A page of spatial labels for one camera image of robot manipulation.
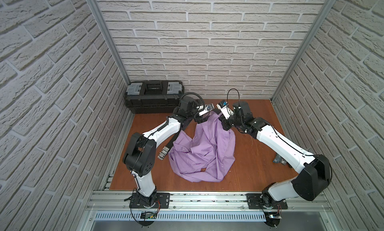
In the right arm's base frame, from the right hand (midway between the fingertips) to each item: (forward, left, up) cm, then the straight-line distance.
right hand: (222, 117), depth 81 cm
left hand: (+9, +7, 0) cm, 12 cm away
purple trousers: (-16, +10, -16) cm, 25 cm away
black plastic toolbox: (+23, +43, -4) cm, 48 cm away
